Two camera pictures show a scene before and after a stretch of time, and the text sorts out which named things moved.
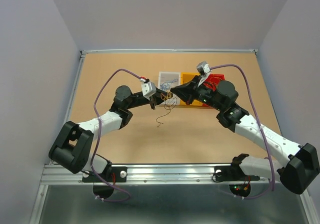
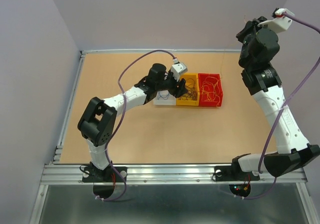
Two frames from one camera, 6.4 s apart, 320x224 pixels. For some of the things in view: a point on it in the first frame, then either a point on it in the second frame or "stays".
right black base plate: (232, 173) stays
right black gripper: (185, 92) -> (251, 25)
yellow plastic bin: (186, 77) stays
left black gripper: (156, 99) -> (181, 90)
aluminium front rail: (175, 174) stays
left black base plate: (119, 174) stays
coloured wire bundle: (170, 102) -> (224, 51)
